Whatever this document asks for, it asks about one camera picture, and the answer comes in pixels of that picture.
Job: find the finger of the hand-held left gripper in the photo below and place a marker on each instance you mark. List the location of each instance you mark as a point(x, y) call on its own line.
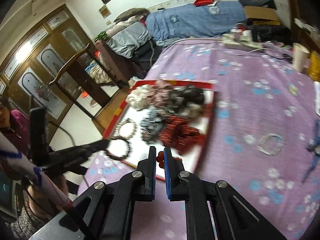
point(98, 145)

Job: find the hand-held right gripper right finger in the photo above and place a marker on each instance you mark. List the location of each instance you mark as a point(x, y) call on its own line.
point(168, 180)

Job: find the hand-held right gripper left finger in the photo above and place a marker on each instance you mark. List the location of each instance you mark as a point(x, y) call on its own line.
point(150, 180)

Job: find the red shallow cardboard box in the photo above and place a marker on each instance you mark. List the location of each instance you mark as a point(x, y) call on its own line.
point(140, 147)

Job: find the red polka dot bow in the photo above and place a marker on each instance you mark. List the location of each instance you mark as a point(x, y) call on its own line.
point(180, 132)

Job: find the white polka dot scrunchie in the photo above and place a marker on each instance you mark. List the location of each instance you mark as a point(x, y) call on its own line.
point(138, 100)

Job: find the red plaid scrunchie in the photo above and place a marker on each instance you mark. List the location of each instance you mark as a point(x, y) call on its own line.
point(161, 93)

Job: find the dark olive scrunchie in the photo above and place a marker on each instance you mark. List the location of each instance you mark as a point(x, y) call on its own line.
point(188, 96)

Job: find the person's left hand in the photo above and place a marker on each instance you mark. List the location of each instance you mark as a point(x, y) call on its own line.
point(60, 183)

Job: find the red plastic stool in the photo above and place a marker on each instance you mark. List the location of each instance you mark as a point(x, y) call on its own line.
point(85, 95)

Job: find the dark wooden chair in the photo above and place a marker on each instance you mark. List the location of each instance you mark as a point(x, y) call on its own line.
point(75, 80)

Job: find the floral blanket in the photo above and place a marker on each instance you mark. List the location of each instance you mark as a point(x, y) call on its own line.
point(97, 73)

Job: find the wooden glass-door cabinet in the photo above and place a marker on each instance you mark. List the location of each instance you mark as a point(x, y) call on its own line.
point(50, 55)

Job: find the grey knit garment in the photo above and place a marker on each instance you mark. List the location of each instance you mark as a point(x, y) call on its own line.
point(25, 222)

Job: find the brown sofa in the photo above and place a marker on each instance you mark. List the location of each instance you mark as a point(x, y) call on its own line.
point(110, 57)

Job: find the black garment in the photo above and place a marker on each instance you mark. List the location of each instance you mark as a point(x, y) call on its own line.
point(147, 52)

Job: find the purple floral tablecloth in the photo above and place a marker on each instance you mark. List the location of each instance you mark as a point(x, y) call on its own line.
point(250, 110)

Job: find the grey jacket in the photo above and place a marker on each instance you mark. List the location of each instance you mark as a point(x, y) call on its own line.
point(127, 40)

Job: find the green plant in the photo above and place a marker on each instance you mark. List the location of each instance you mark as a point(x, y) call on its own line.
point(101, 35)

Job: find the pile of folded clothes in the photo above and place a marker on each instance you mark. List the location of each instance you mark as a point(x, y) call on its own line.
point(132, 13)

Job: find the white power strip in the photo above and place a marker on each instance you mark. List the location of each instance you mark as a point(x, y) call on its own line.
point(240, 45)

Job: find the blue plaid quilt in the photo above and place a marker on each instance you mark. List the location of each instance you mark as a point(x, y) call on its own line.
point(190, 22)

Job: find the white charger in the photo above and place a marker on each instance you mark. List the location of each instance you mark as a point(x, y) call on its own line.
point(246, 34)

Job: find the red flat box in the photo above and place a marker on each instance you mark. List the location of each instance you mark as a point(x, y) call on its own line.
point(203, 2)

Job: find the black plastic bag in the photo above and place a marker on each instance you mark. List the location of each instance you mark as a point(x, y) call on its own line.
point(270, 33)

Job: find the beige cup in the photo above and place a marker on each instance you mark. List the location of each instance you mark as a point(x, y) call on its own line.
point(300, 57)

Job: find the yellow bag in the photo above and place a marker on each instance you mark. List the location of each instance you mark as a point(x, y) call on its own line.
point(315, 65)

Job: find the brown cardboard box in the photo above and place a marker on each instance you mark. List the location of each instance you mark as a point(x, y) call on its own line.
point(260, 13)

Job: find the black gift box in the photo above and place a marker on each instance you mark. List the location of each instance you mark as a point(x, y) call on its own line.
point(255, 0)

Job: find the white box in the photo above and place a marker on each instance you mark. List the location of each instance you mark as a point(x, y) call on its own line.
point(302, 23)

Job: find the wooden side shelf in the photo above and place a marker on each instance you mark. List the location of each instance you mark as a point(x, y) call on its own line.
point(297, 5)

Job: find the small wall plaque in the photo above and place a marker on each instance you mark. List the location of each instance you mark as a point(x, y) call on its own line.
point(104, 11)

